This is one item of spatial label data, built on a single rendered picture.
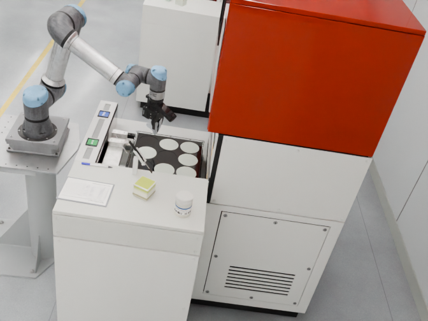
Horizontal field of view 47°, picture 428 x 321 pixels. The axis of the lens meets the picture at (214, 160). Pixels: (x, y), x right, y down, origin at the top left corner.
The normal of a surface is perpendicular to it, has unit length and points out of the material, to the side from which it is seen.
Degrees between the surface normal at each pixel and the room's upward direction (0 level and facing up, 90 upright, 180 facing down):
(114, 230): 90
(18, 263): 0
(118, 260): 90
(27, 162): 0
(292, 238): 90
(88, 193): 0
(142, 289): 90
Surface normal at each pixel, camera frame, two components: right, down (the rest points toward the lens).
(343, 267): 0.15, -0.79
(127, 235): -0.04, 0.60
